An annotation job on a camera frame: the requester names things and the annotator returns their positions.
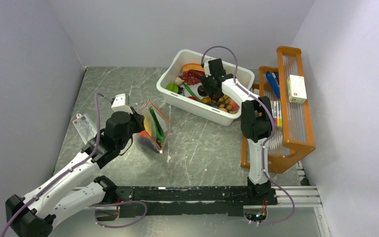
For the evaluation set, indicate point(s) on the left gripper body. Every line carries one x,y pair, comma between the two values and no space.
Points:
135,126

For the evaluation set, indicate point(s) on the clear zip top bag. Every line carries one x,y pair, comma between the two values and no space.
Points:
147,138

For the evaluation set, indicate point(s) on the dark green toy cucumber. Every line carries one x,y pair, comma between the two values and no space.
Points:
159,130

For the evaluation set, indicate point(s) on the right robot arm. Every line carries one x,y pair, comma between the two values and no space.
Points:
256,122

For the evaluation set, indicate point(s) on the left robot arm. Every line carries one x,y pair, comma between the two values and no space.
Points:
38,212

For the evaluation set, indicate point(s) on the white plastic food bin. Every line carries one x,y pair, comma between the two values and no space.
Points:
185,56

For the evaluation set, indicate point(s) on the green toy lime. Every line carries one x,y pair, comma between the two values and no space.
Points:
173,88

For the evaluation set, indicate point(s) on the white tag card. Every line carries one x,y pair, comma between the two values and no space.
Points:
85,127

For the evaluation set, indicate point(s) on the red toy grapes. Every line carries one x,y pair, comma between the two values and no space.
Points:
191,77

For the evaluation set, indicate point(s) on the orange toy melon slice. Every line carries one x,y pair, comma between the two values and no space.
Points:
192,66

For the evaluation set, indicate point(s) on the set of coloured markers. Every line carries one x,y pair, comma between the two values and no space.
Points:
276,111

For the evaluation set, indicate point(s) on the orange wooden rack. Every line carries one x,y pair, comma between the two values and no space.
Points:
294,138

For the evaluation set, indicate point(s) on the white small carton box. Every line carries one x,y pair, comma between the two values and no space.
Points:
296,89

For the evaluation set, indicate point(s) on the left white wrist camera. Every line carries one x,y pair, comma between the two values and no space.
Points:
121,103

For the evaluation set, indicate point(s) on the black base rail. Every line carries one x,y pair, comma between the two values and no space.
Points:
192,200

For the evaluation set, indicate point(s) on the blue handled tool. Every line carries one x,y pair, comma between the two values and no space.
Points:
273,82

